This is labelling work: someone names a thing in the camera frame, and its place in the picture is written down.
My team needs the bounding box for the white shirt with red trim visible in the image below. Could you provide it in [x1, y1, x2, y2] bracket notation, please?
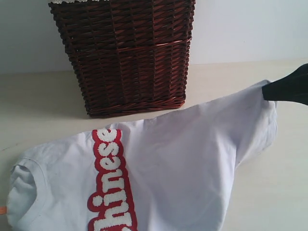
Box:
[7, 80, 277, 231]

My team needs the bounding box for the dark brown wicker basket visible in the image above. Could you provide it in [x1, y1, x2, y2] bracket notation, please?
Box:
[48, 0, 195, 117]

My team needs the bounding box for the orange shirt neck tag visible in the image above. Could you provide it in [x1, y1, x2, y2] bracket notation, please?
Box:
[0, 206, 7, 215]

